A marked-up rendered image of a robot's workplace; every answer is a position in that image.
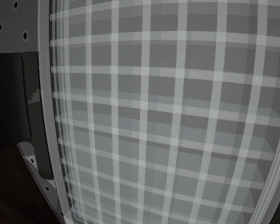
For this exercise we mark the grey perforated base plate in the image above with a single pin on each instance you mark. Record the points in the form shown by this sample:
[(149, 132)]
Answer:
[(19, 33)]

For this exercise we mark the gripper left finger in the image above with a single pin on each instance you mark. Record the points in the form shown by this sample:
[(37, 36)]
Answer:
[(21, 110)]

